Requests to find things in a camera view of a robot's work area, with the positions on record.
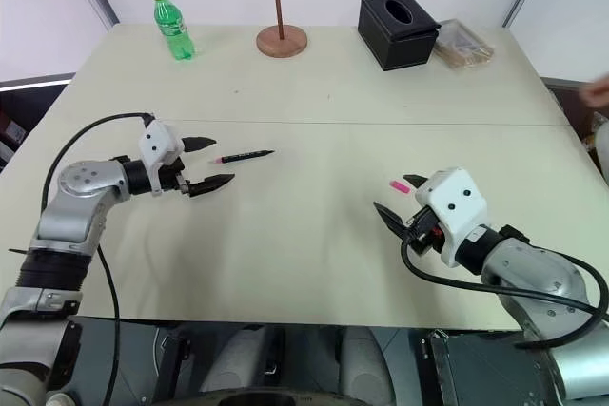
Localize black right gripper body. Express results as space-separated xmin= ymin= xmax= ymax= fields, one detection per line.
xmin=403 ymin=205 xmax=446 ymax=257

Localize black pen with pink tip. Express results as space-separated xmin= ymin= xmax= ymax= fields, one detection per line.
xmin=208 ymin=148 xmax=277 ymax=165

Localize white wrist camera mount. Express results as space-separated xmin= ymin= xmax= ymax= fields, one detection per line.
xmin=138 ymin=119 xmax=187 ymax=198
xmin=414 ymin=167 xmax=490 ymax=268

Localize white object beside table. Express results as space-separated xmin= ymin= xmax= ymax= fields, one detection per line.
xmin=591 ymin=112 xmax=609 ymax=161

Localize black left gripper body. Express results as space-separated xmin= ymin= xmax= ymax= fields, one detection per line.
xmin=159 ymin=156 xmax=194 ymax=196

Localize black leather tissue box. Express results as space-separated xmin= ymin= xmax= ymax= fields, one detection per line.
xmin=357 ymin=0 xmax=442 ymax=72

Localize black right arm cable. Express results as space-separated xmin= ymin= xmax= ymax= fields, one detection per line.
xmin=400 ymin=236 xmax=609 ymax=351

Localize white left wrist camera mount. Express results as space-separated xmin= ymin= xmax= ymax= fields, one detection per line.
xmin=138 ymin=119 xmax=187 ymax=198

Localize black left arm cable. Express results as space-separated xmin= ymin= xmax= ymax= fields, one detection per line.
xmin=40 ymin=112 xmax=156 ymax=406

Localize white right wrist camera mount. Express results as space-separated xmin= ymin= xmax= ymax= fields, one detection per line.
xmin=414 ymin=167 xmax=490 ymax=268

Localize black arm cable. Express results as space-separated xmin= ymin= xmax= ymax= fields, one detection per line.
xmin=40 ymin=112 xmax=156 ymax=406
xmin=400 ymin=236 xmax=609 ymax=351

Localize wooden stand with round base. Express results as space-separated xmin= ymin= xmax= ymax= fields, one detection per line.
xmin=256 ymin=0 xmax=309 ymax=59

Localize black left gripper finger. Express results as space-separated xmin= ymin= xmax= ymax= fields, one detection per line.
xmin=182 ymin=136 xmax=218 ymax=155
xmin=187 ymin=173 xmax=237 ymax=200

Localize grey rounded shape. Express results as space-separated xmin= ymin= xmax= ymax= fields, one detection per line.
xmin=202 ymin=324 xmax=287 ymax=398
xmin=338 ymin=326 xmax=397 ymax=398

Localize clear pack of wooden sticks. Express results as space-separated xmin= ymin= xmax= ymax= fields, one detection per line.
xmin=432 ymin=18 xmax=497 ymax=72

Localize green plastic bottle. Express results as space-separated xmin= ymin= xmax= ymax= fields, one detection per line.
xmin=151 ymin=0 xmax=197 ymax=62

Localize dark storage shelf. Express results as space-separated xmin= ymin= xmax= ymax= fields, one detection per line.
xmin=0 ymin=87 xmax=34 ymax=174

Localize bare person hand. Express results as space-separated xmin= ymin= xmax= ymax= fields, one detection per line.
xmin=581 ymin=72 xmax=609 ymax=108

